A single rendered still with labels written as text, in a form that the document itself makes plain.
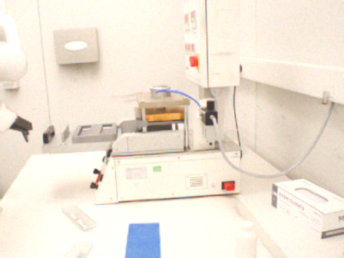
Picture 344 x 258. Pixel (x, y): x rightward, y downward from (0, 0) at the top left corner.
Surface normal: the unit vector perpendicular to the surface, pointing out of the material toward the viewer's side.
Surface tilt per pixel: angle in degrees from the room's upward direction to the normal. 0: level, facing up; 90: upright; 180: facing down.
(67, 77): 90
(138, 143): 90
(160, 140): 90
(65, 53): 90
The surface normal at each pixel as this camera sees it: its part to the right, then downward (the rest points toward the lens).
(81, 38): 0.04, 0.22
